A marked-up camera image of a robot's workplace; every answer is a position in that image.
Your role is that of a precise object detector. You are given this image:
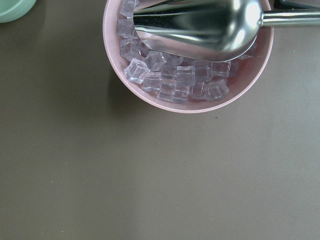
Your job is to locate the steel ice scoop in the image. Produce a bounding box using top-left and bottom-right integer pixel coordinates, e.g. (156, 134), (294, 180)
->
(133, 0), (320, 62)

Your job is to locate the pink bowl with ice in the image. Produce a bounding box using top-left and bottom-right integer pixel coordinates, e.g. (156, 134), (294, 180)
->
(102, 0), (274, 114)

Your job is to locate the mint green bowl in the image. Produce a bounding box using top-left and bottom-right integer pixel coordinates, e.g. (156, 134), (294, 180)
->
(0, 0), (36, 24)

